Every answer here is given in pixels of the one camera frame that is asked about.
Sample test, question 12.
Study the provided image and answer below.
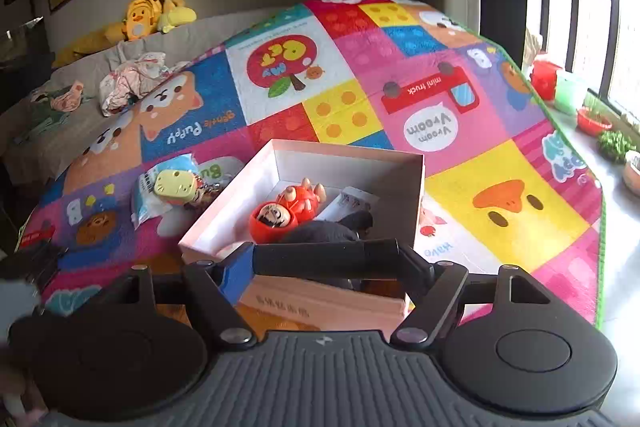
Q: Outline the small pink cloth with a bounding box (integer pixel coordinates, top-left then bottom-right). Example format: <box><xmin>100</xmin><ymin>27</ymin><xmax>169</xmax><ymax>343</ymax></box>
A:
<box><xmin>50</xmin><ymin>80</ymin><xmax>84</xmax><ymax>113</ymax></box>

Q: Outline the crumpled pink white cloth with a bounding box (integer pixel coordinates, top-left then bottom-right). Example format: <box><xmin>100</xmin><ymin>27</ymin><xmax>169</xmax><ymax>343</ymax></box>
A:
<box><xmin>99</xmin><ymin>52</ymin><xmax>189</xmax><ymax>117</ymax></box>

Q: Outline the black plush toy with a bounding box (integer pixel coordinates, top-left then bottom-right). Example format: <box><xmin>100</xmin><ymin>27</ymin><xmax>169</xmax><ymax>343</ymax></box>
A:
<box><xmin>279</xmin><ymin>211</ymin><xmax>373</xmax><ymax>244</ymax></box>

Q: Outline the yellow tiger plush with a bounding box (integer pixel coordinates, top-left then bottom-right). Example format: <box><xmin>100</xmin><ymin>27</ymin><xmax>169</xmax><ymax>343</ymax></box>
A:
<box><xmin>122</xmin><ymin>0</ymin><xmax>162</xmax><ymax>41</ymax></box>

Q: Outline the colourful cartoon play mat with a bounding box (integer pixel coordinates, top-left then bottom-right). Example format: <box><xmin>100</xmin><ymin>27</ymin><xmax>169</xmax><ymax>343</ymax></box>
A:
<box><xmin>23</xmin><ymin>0</ymin><xmax>603</xmax><ymax>323</ymax></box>

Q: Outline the yellow green plush toy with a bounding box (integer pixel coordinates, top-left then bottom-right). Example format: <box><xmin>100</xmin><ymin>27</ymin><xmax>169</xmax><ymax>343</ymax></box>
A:
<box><xmin>154</xmin><ymin>0</ymin><xmax>198</xmax><ymax>34</ymax></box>

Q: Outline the white cardboard box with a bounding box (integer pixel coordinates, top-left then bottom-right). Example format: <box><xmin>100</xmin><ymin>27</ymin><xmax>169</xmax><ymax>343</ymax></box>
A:
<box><xmin>179</xmin><ymin>140</ymin><xmax>424</xmax><ymax>336</ymax></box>

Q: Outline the red hooded doll figure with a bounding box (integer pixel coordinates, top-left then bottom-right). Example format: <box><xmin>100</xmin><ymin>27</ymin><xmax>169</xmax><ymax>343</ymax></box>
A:
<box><xmin>248</xmin><ymin>178</ymin><xmax>326</xmax><ymax>244</ymax></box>

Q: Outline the white battery charger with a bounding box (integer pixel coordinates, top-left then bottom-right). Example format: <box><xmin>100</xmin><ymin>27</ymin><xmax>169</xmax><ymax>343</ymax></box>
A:
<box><xmin>316</xmin><ymin>186</ymin><xmax>380</xmax><ymax>222</ymax></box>

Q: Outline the small cartoon figure keychain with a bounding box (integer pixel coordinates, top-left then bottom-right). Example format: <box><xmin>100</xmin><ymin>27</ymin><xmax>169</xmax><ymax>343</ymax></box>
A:
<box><xmin>184</xmin><ymin>176</ymin><xmax>224</xmax><ymax>210</ymax></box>

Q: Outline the blue white tissue pack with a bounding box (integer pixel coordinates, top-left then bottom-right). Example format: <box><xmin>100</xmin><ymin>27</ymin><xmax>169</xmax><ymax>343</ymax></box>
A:
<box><xmin>131</xmin><ymin>153</ymin><xmax>200</xmax><ymax>230</ymax></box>

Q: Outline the grey sofa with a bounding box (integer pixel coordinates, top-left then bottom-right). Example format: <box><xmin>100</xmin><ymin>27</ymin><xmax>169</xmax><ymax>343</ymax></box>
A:
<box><xmin>1</xmin><ymin>6</ymin><xmax>282</xmax><ymax>185</ymax></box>

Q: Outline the red plant pot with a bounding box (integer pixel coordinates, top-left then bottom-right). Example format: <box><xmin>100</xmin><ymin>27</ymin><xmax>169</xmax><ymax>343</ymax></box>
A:
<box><xmin>529</xmin><ymin>60</ymin><xmax>561</xmax><ymax>102</ymax></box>

